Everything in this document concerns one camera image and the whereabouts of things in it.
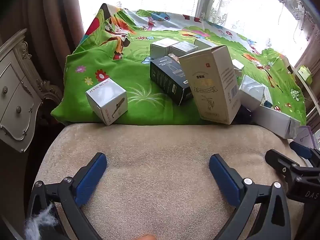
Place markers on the green cartoon printed blanket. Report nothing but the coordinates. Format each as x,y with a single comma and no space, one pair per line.
140,75

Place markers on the white ornate cabinet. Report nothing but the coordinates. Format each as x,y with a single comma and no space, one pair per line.
15,100

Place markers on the beige plush seat cushion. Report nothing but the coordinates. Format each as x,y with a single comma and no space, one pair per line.
160,155

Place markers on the brown curtain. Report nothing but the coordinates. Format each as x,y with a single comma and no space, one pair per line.
310,52
57,17

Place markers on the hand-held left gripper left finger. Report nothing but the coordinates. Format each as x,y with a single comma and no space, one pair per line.
91,177

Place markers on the long white box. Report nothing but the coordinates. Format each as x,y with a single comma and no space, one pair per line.
272,120

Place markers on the white and blue box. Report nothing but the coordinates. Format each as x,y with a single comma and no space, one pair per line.
267,100

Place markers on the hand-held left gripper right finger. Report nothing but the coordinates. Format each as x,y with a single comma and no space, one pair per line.
222,177

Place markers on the green tissue box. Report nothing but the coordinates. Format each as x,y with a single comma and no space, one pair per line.
305,73

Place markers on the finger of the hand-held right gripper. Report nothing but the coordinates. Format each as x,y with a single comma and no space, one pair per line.
300,150
280,163

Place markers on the tall beige cardboard box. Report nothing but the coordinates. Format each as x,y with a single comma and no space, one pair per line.
212,85

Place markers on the white cube box saxophone print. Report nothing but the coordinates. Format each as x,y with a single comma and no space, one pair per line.
105,97

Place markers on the small white box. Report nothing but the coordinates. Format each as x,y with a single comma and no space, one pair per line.
237,65

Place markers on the black cardboard box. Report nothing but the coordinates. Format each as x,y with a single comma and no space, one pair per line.
167,77

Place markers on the white lace curtain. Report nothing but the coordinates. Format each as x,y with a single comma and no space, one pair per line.
225,5

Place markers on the silver cardboard box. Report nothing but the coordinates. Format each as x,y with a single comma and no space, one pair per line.
250,90

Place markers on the white cardboard box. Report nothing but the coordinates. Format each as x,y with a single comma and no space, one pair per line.
203,42
162,47
183,48

